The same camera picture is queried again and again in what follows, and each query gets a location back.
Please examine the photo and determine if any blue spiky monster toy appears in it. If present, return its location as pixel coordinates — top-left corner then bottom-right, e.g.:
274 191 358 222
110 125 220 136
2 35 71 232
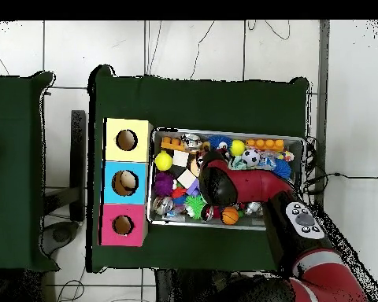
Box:
207 134 233 152

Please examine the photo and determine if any clear mesh bin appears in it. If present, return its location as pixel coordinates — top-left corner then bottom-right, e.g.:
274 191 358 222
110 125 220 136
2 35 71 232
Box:
146 127 306 231

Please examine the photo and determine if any wooden box with three holes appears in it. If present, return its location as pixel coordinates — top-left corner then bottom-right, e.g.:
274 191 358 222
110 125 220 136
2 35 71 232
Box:
98 117 154 247

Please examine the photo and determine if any purple spiky monster toy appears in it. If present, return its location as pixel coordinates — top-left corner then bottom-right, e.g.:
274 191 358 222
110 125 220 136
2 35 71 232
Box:
153 171 176 197

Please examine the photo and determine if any plain yellow ball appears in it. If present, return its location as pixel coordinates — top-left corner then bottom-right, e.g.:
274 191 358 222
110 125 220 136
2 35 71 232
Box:
229 139 246 157

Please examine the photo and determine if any black and white soccer ball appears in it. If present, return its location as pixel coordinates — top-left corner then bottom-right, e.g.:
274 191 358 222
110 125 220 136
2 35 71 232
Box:
241 149 261 167

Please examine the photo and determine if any orange basketball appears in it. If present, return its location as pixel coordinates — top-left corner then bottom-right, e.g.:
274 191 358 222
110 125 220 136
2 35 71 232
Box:
220 206 239 226

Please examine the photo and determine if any dark green tablecloth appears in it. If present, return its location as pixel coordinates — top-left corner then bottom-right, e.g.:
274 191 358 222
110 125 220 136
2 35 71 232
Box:
86 64 311 279

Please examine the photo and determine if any orange four-stud building block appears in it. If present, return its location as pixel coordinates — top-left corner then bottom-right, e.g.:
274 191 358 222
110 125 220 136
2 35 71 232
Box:
245 138 285 152

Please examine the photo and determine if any blue spiky ball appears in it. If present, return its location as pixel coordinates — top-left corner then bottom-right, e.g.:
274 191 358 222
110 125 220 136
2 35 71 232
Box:
273 158 292 180

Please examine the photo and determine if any black stand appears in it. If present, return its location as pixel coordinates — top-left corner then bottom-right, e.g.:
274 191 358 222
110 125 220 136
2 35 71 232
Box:
43 109 87 221

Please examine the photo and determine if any grey stand foot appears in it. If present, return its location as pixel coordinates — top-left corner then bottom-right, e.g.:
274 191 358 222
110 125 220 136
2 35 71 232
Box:
42 221 80 256

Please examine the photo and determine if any side table with green cloth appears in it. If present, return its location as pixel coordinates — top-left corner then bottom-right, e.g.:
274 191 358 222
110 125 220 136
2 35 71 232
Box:
0 71 60 272

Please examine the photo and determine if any yellow tennis ball with handle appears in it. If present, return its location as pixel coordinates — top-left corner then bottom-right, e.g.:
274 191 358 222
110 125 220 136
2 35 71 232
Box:
154 149 173 172

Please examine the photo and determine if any grey floor rail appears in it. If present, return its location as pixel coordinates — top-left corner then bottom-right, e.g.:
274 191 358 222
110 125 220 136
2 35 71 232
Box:
313 20 331 205

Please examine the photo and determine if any black power cable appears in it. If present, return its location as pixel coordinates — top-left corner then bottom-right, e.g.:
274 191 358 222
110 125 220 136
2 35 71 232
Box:
305 171 378 190

